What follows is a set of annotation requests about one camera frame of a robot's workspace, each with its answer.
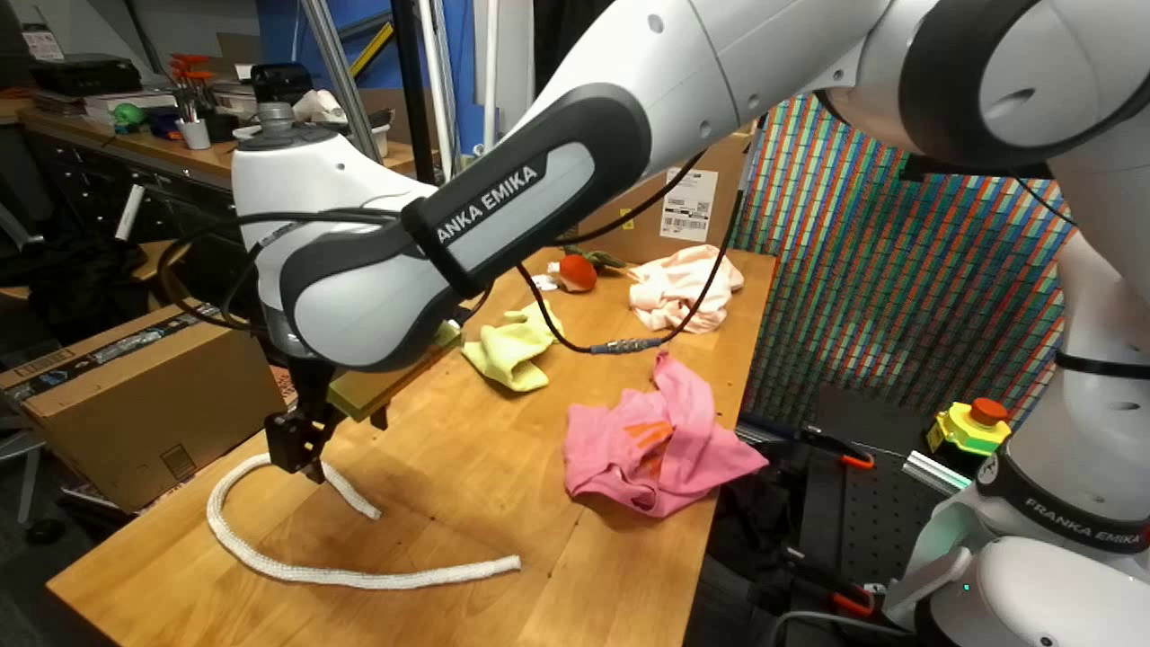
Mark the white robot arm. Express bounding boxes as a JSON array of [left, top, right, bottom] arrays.
[[231, 0, 1150, 647]]

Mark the magenta pink shirt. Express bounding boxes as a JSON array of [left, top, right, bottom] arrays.
[[563, 351, 766, 517]]

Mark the black camera stand pole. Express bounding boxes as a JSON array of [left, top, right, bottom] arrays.
[[391, 0, 439, 183]]

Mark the yellow-green towel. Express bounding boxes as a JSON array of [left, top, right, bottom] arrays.
[[462, 304, 552, 396]]

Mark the yellow-topped black gripper body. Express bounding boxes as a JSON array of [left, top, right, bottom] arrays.
[[262, 360, 396, 480]]

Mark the orange red cloth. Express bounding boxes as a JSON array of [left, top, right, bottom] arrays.
[[557, 251, 601, 293]]

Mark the cardboard box on table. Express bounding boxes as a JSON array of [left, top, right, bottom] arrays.
[[577, 128, 750, 261]]

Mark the light pink cloth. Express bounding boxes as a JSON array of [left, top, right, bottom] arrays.
[[630, 244, 745, 334]]

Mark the wooden workbench with drawers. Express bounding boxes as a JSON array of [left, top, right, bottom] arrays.
[[20, 109, 391, 316]]

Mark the white rope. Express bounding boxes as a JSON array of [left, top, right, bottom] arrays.
[[202, 449, 523, 591]]

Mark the cardboard box on floor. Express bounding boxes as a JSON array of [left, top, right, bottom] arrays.
[[0, 304, 284, 510]]

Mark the red emergency stop button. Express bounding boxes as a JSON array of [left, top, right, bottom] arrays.
[[927, 396, 1011, 456]]

